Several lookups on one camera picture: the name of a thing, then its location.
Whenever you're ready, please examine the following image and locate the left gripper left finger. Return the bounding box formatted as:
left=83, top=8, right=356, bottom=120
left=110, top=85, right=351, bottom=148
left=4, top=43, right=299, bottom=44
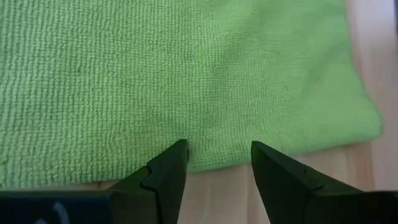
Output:
left=110, top=139, right=190, bottom=224

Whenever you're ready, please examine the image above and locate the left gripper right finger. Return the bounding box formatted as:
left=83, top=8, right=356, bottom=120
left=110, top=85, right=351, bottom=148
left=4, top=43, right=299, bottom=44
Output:
left=250, top=140, right=364, bottom=224

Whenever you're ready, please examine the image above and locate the green microfiber towel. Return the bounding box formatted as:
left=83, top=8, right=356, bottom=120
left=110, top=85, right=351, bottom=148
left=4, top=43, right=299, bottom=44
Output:
left=0, top=0, right=384, bottom=190

